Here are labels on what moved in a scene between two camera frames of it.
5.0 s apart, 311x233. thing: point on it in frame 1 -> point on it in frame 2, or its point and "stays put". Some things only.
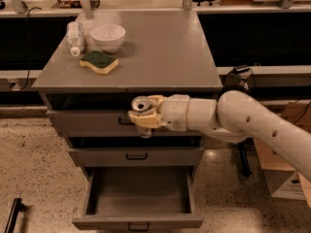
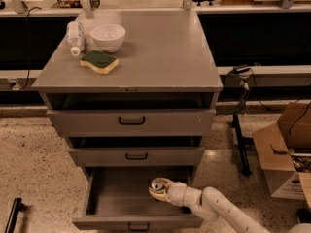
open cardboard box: (283, 181) stays put
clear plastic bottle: (75, 38) stays put
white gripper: (175, 112) -> (175, 192)
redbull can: (141, 104) -> (156, 183)
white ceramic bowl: (110, 37) stays put
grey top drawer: (107, 123) stays put
